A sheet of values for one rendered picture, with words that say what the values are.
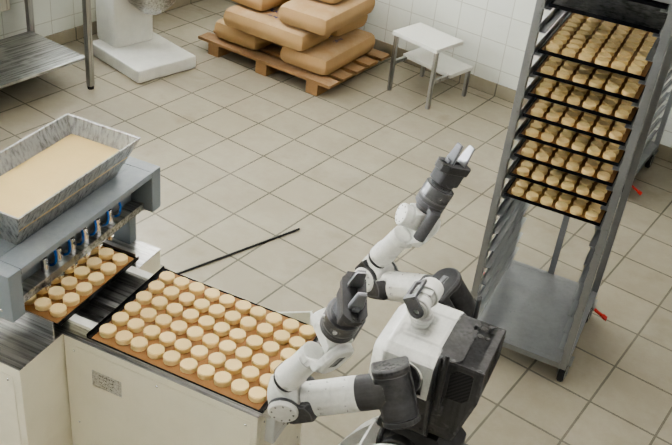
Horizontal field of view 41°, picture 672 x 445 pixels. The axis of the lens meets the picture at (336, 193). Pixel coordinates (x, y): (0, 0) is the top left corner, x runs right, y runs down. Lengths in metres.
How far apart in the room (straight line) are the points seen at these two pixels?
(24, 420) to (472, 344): 1.40
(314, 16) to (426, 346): 4.11
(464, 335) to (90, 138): 1.40
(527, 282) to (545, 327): 0.33
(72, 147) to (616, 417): 2.54
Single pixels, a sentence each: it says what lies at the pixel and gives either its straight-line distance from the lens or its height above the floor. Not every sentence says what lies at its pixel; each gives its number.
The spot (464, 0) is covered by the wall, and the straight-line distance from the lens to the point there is 6.62.
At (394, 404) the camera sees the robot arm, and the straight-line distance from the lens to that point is 2.22.
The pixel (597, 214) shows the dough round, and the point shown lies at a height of 0.88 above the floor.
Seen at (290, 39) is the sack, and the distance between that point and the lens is 6.26.
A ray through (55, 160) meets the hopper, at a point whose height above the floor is 1.27.
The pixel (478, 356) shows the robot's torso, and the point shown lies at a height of 1.23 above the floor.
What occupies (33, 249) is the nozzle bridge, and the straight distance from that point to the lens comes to 2.69.
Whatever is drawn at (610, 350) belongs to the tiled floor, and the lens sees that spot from 4.50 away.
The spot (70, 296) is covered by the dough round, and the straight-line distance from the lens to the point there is 2.92.
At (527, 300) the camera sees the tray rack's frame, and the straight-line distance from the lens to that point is 4.39.
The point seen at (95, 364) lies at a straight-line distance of 2.91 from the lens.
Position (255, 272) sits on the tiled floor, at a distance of 4.53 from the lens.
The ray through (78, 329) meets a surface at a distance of 2.88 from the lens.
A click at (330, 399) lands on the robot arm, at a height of 1.15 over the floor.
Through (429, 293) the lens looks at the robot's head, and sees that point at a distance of 2.32.
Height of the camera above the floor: 2.74
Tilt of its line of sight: 32 degrees down
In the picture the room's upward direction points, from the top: 7 degrees clockwise
